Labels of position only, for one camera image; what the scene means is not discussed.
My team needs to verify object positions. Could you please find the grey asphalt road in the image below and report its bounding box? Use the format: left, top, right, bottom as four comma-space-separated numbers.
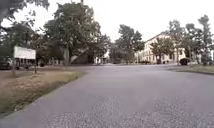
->
0, 63, 214, 128

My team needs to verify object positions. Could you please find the pale long building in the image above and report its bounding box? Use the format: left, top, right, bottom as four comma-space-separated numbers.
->
134, 31, 188, 65

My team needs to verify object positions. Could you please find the large green tree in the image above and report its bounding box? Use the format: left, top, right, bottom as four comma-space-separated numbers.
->
43, 1, 111, 67

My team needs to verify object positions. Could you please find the dark vehicle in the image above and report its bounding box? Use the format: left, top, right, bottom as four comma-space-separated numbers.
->
179, 57, 191, 66

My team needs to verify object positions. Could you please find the white sign board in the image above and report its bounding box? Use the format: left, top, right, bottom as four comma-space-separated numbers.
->
12, 45, 38, 75

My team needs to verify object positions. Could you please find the row of trees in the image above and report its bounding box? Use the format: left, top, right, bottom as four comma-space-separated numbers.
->
149, 14, 214, 66

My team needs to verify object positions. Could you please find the dry grass patch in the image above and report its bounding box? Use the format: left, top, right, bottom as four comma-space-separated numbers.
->
0, 68, 88, 118

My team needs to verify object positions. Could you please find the grass verge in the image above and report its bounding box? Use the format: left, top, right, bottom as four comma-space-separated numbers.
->
174, 64, 214, 76

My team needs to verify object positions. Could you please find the dark tree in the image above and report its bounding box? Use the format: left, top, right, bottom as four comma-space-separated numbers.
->
0, 0, 51, 70

